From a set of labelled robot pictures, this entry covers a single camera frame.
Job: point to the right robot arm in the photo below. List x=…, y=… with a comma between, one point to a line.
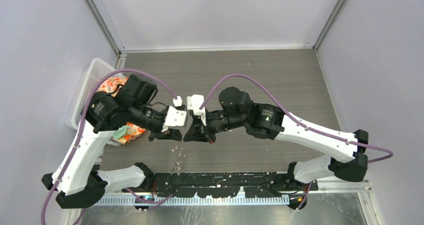
x=341, y=157

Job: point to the mint green cloth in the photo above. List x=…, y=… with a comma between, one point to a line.
x=121, y=133

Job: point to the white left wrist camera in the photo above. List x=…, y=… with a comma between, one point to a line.
x=176, y=115

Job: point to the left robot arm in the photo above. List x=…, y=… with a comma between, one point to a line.
x=78, y=181

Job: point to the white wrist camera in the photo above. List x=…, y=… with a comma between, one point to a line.
x=194, y=103
x=176, y=115

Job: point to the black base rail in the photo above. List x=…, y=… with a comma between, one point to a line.
x=221, y=184

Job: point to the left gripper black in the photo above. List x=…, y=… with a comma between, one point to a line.
x=170, y=134

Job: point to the white plastic basket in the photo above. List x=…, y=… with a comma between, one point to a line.
x=96, y=71

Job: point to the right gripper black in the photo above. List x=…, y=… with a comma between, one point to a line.
x=194, y=133

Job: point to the silver perforated keyring plate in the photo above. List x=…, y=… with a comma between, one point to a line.
x=180, y=155

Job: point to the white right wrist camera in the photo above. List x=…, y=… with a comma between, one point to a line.
x=194, y=103

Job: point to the orange floral cloth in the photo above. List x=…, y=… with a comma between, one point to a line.
x=112, y=86

